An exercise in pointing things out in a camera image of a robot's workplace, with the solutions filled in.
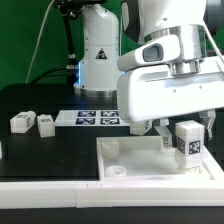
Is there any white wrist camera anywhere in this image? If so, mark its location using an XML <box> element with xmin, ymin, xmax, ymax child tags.
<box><xmin>117</xmin><ymin>35</ymin><xmax>181</xmax><ymax>71</ymax></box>

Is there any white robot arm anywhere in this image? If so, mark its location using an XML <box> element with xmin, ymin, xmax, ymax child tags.
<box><xmin>74</xmin><ymin>0</ymin><xmax>224</xmax><ymax>145</ymax></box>

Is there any black cable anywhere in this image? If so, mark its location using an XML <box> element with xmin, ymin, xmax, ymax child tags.
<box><xmin>29</xmin><ymin>67</ymin><xmax>78</xmax><ymax>84</ymax></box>

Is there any white cable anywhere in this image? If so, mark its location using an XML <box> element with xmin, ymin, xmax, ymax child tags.
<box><xmin>25</xmin><ymin>0</ymin><xmax>56</xmax><ymax>84</ymax></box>

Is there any white square tabletop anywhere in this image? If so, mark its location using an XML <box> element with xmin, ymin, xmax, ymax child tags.
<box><xmin>96</xmin><ymin>136</ymin><xmax>224</xmax><ymax>182</ymax></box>

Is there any white L-shaped obstacle fence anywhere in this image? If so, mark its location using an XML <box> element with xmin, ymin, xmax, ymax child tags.
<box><xmin>0</xmin><ymin>181</ymin><xmax>224</xmax><ymax>209</ymax></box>

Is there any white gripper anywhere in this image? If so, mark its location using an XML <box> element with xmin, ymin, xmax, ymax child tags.
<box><xmin>117</xmin><ymin>59</ymin><xmax>224</xmax><ymax>148</ymax></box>

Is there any white part at left edge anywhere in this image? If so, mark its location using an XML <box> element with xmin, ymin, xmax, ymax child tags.
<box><xmin>0</xmin><ymin>141</ymin><xmax>2</xmax><ymax>160</ymax></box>

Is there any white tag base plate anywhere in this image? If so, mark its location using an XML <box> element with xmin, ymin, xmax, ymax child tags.
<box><xmin>55</xmin><ymin>110</ymin><xmax>128</xmax><ymax>127</ymax></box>

